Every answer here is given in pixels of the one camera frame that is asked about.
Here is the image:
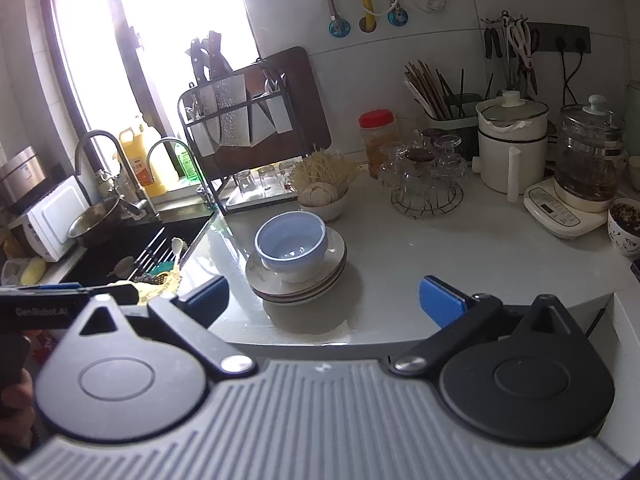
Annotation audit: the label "white bowl holding garlic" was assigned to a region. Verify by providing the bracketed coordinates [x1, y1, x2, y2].
[298, 187, 350, 222]

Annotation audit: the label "tall steel faucet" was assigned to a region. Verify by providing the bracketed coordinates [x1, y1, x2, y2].
[74, 129, 161, 221]

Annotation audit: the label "yellow dish cloth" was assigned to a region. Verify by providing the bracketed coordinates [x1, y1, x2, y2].
[136, 269, 182, 306]

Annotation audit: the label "round wire cup rack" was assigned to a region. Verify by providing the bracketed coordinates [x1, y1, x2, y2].
[390, 180, 464, 220]

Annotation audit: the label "glass tea kettle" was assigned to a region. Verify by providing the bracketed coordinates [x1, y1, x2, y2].
[553, 94, 629, 201]

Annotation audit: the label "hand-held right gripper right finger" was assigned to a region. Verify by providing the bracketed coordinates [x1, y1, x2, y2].
[389, 276, 572, 378]

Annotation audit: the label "red lid plastic jar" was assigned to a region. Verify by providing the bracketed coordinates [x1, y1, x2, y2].
[358, 109, 399, 180]

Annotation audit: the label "floral bowl with tea residue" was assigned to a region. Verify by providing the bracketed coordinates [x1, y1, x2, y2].
[607, 198, 640, 258]

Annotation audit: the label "yellow detergent bottle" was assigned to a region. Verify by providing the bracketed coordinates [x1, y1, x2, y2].
[118, 117, 174, 199]

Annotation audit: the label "slim steel faucet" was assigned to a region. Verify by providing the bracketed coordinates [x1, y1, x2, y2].
[146, 137, 216, 211]

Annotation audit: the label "plain white plate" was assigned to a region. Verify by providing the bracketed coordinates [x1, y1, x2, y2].
[244, 227, 348, 295]

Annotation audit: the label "garlic bulb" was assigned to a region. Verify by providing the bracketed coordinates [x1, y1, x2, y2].
[304, 181, 339, 206]

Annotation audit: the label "black wall power strip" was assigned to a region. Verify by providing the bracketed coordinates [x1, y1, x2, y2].
[524, 22, 591, 54]

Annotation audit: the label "translucent blue plastic bowl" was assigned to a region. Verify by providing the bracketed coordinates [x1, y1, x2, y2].
[254, 211, 330, 267]

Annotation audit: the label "white handled kitchen scissors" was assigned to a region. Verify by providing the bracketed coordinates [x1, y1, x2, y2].
[506, 17, 534, 69]

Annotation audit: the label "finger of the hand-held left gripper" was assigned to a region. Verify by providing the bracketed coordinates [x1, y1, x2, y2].
[0, 282, 85, 293]
[105, 283, 140, 306]

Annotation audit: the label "green white utensil holder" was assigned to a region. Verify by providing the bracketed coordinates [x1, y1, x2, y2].
[424, 92, 484, 161]

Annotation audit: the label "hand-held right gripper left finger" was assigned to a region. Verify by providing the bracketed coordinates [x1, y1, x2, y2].
[77, 275, 259, 382]

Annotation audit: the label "set of upturned glass cups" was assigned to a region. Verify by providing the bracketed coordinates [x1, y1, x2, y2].
[377, 129, 467, 193]

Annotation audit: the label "bundle of wooden chopsticks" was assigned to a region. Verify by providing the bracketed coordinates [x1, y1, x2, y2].
[403, 61, 454, 120]

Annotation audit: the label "white kettle heating base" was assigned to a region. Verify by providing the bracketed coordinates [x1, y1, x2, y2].
[523, 177, 624, 240]

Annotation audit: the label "steel pot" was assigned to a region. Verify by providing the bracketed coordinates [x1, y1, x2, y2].
[67, 197, 124, 249]

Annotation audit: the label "white microwave oven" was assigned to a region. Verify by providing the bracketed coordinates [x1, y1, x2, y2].
[22, 174, 91, 264]

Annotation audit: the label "green bottle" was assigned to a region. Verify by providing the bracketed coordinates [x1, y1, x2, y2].
[174, 142, 201, 181]

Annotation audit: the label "person's left hand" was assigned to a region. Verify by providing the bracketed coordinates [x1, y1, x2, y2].
[0, 367, 38, 461]

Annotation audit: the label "black metal knife rack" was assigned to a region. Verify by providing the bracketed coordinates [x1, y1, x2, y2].
[177, 62, 291, 216]

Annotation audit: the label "dark wooden cutting board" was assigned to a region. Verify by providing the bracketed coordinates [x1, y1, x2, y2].
[209, 45, 333, 172]

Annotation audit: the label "white electric cooking pot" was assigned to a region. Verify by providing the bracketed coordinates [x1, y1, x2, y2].
[471, 89, 550, 204]

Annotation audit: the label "patterned cleaver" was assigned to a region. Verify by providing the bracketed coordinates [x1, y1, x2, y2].
[212, 75, 251, 147]

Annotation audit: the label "silver rice cooker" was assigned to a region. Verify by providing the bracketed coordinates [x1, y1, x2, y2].
[0, 147, 47, 207]

